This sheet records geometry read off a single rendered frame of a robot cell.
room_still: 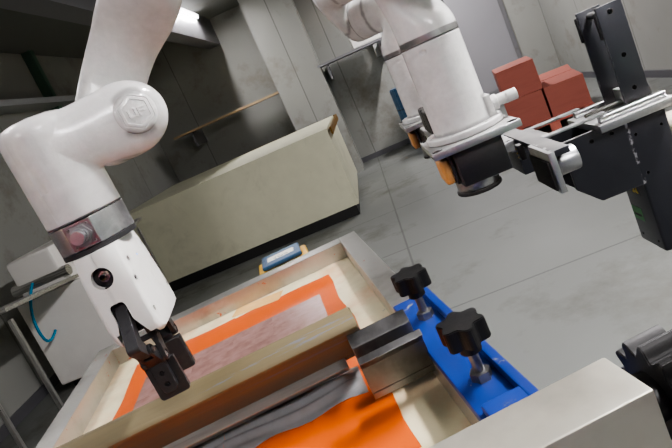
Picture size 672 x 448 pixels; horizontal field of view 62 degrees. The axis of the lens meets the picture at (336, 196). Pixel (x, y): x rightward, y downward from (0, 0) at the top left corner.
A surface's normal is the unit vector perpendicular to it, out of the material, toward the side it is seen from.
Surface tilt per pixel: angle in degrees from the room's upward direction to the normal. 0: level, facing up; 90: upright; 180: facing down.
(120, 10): 131
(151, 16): 144
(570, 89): 90
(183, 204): 90
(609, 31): 90
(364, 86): 90
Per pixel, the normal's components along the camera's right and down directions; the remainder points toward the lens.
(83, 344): 0.00, 0.20
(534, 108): -0.27, 0.30
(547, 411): -0.40, -0.90
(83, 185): 0.65, -0.15
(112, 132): 0.45, 0.14
